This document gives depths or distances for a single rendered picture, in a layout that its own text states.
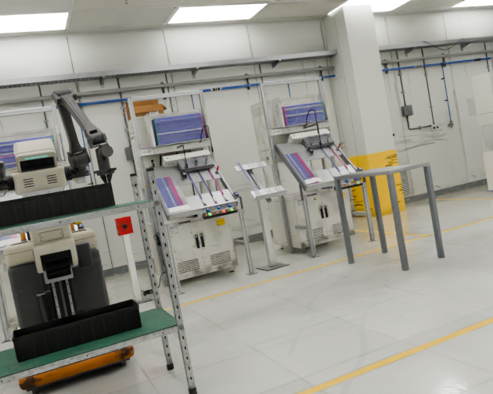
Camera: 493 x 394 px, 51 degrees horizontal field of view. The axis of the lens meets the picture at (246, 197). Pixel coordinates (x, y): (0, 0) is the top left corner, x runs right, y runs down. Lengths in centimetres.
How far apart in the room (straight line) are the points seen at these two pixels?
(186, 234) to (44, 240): 219
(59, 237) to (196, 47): 450
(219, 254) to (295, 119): 173
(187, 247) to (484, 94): 493
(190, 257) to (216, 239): 32
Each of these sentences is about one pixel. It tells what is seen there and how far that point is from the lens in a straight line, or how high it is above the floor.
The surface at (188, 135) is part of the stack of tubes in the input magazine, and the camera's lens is 525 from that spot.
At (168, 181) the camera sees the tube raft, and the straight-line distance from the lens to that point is 502.
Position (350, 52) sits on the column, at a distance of 758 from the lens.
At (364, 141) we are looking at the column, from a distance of 748.
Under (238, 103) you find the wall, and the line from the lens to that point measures 716.
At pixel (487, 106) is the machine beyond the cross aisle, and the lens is 811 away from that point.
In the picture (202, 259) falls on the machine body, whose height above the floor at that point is 21.
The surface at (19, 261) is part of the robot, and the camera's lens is 338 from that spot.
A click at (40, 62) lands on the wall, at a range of 671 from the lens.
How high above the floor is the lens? 102
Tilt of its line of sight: 3 degrees down
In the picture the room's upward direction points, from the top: 10 degrees counter-clockwise
